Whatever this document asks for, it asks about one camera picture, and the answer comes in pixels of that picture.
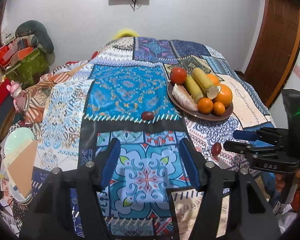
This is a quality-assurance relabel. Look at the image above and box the small mandarin orange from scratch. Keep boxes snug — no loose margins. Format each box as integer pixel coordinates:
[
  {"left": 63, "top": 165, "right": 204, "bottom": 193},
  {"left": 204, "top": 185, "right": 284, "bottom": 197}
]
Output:
[
  {"left": 197, "top": 98, "right": 213, "bottom": 115},
  {"left": 213, "top": 101, "right": 225, "bottom": 116}
]

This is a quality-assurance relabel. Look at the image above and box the large orange with sticker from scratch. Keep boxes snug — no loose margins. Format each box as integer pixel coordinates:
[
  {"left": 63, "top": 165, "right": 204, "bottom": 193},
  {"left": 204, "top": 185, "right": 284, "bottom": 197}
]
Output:
[{"left": 213, "top": 84, "right": 232, "bottom": 108}]

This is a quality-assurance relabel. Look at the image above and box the red tomato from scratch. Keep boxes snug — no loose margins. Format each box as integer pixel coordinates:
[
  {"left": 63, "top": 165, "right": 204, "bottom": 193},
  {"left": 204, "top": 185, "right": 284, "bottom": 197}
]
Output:
[{"left": 170, "top": 67, "right": 187, "bottom": 85}]

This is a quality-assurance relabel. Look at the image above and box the person's right hand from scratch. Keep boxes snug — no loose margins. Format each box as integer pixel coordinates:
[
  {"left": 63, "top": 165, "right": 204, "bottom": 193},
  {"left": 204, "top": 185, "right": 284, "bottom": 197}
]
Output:
[{"left": 275, "top": 169, "right": 300, "bottom": 192}]

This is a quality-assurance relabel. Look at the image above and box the dark purple round plate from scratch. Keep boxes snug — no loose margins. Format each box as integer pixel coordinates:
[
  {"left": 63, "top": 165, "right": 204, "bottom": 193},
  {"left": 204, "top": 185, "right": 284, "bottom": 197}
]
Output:
[{"left": 167, "top": 81, "right": 234, "bottom": 123}]

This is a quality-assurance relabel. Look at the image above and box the peeled pomelo segment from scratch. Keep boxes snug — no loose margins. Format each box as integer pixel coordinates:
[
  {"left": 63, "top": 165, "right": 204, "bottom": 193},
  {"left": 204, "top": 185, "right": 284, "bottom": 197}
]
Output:
[{"left": 172, "top": 84, "right": 198, "bottom": 111}]

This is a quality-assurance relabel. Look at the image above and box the round glass bowl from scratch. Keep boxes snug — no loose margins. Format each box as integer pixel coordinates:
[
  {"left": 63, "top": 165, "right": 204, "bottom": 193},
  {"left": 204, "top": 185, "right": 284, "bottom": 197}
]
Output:
[{"left": 3, "top": 127, "right": 38, "bottom": 205}]

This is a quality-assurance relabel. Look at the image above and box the brown wooden door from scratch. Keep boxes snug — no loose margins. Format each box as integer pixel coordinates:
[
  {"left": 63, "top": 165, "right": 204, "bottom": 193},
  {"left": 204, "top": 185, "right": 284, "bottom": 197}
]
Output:
[{"left": 244, "top": 0, "right": 300, "bottom": 108}]

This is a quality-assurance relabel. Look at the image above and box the colourful patchwork bedspread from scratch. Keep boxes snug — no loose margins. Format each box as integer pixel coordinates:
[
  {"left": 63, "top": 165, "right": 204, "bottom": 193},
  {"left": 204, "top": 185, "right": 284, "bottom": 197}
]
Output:
[{"left": 0, "top": 36, "right": 276, "bottom": 239}]

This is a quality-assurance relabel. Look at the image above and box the pink toy figure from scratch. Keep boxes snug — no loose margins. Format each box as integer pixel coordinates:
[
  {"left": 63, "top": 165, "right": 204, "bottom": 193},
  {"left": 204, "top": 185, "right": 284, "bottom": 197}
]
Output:
[{"left": 6, "top": 81, "right": 26, "bottom": 114}]

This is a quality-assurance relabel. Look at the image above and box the green storage box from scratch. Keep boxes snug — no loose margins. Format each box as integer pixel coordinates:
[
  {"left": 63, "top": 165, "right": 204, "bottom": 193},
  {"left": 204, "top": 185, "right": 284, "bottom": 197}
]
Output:
[{"left": 5, "top": 48, "right": 49, "bottom": 89}]

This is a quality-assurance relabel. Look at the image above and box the yellow blanket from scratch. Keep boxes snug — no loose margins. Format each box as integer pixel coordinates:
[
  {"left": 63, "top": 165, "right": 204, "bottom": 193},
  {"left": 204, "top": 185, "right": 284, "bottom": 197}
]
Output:
[{"left": 113, "top": 28, "right": 139, "bottom": 40}]

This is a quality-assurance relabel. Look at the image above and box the grey-green plush cushion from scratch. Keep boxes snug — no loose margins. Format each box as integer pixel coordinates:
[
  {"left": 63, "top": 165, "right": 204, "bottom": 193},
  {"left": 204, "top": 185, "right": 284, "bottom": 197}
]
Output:
[{"left": 15, "top": 20, "right": 54, "bottom": 54}]

